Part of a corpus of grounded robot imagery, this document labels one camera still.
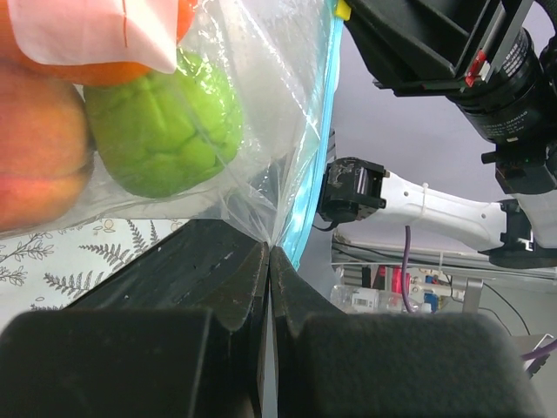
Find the peach toy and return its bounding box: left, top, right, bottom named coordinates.
left=1, top=62, right=93, bottom=233

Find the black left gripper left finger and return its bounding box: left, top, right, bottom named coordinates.
left=1, top=244, right=268, bottom=417

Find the green fruit toy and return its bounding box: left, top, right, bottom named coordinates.
left=83, top=50, right=244, bottom=199

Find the orange fruit toy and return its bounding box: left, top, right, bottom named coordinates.
left=1, top=1, right=197, bottom=86

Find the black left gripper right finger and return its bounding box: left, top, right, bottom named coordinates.
left=269, top=247, right=546, bottom=417

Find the floral table mat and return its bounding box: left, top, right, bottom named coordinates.
left=1, top=219, right=187, bottom=322

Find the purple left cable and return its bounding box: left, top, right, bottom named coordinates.
left=520, top=334, right=557, bottom=380

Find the clear plastic bottle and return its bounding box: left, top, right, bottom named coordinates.
left=330, top=285, right=406, bottom=314

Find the clear zip top bag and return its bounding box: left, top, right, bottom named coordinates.
left=1, top=1, right=350, bottom=264

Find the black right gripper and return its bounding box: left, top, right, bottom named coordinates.
left=346, top=0, right=556, bottom=194

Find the aluminium frame rail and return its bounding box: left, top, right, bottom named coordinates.
left=330, top=125, right=557, bottom=314

